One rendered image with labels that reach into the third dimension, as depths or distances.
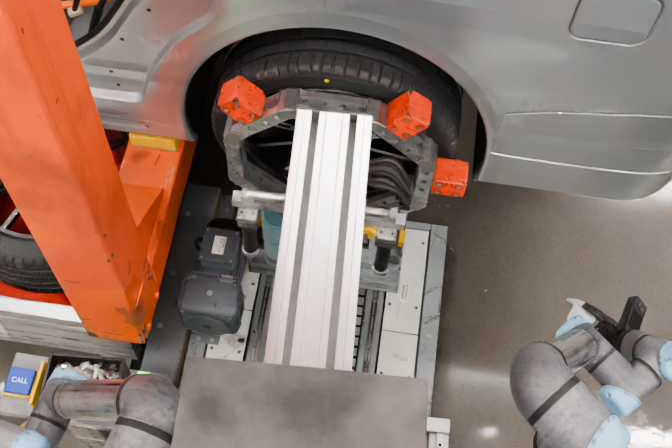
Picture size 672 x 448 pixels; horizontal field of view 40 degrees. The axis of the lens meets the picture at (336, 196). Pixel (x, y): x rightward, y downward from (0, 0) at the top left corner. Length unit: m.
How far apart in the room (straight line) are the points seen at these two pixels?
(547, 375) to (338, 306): 0.71
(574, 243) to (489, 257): 0.32
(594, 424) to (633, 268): 1.84
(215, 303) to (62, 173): 1.06
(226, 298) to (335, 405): 1.82
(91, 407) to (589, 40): 1.25
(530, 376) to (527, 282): 1.67
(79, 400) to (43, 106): 0.55
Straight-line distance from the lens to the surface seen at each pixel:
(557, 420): 1.63
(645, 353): 2.06
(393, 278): 3.06
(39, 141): 1.71
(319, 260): 1.00
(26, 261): 2.80
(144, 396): 1.57
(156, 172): 2.65
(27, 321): 2.90
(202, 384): 0.95
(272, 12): 2.08
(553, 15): 2.01
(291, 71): 2.22
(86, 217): 1.93
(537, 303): 3.28
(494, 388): 3.14
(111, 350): 2.98
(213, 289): 2.76
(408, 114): 2.15
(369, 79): 2.21
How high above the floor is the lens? 2.93
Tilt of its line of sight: 61 degrees down
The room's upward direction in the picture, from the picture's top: 4 degrees clockwise
